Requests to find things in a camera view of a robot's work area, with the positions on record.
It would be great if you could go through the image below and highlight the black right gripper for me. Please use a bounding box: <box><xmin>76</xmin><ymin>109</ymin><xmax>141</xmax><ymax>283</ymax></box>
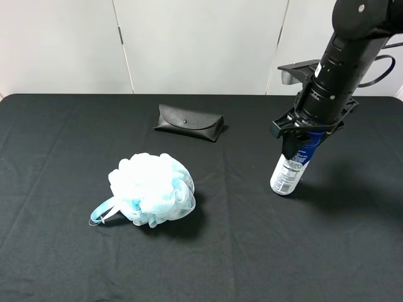
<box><xmin>271</xmin><ymin>61</ymin><xmax>358</xmax><ymax>159</ymax></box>

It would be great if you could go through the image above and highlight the blue white plastic bottle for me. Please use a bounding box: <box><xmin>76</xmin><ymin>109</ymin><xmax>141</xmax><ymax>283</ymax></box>
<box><xmin>270</xmin><ymin>131</ymin><xmax>324</xmax><ymax>196</ymax></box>

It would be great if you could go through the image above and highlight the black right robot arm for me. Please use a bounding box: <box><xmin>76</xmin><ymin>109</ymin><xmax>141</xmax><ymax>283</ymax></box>
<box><xmin>271</xmin><ymin>1</ymin><xmax>402</xmax><ymax>160</ymax></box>

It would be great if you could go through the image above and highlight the black leather glasses case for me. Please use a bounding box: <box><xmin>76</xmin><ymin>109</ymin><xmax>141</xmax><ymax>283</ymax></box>
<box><xmin>154</xmin><ymin>104</ymin><xmax>224</xmax><ymax>142</ymax></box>

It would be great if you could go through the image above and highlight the black tablecloth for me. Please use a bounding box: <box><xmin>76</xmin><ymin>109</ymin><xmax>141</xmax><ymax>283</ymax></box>
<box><xmin>1</xmin><ymin>94</ymin><xmax>402</xmax><ymax>301</ymax></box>

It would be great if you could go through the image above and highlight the blue white bath loofah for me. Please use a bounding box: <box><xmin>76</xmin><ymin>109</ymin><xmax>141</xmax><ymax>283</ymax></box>
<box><xmin>89</xmin><ymin>153</ymin><xmax>196</xmax><ymax>228</ymax></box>

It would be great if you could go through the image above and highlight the black cable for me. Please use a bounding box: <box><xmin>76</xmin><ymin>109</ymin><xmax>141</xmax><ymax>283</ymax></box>
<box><xmin>358</xmin><ymin>43</ymin><xmax>403</xmax><ymax>88</ymax></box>

